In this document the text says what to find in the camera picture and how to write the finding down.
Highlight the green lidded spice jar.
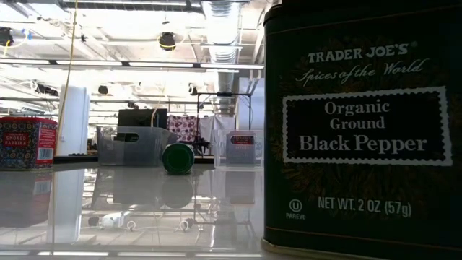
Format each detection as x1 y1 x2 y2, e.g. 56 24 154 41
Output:
161 142 196 176

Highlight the black pepper spice tin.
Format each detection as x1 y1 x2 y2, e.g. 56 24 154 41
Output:
260 0 462 260

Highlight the clear plastic bin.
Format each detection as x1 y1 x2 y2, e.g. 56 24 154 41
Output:
212 129 265 171

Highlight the red white patterned cloth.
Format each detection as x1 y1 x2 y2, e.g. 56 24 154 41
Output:
167 114 199 146

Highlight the left clear bin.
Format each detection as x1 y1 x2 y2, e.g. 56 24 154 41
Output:
96 125 179 168

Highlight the black monitor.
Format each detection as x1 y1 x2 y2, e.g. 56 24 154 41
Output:
117 108 169 129

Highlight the white column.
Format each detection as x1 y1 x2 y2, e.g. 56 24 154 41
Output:
56 84 91 157

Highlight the black ceiling device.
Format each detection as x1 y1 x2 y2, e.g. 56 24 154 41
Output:
0 27 14 47

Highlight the black metal stand frame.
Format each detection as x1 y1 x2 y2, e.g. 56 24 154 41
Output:
196 92 253 157

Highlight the overhead frame bar with lights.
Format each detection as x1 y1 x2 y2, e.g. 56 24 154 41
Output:
0 57 265 73

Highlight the silver ventilation duct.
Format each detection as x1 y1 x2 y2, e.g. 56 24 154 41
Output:
201 0 242 109

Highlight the black overhead camera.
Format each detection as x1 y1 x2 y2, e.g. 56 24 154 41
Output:
158 32 177 51

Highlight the black aluminium table frame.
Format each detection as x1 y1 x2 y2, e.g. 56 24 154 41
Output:
53 154 214 165

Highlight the long yellow cable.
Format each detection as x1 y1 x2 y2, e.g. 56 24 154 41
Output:
53 0 79 157

